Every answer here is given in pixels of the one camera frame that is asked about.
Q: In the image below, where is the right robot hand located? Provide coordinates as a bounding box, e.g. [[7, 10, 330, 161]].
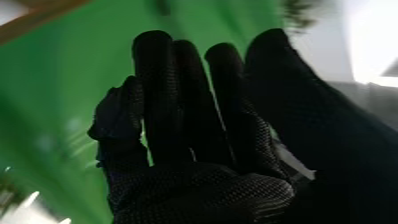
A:
[[85, 27, 398, 224]]

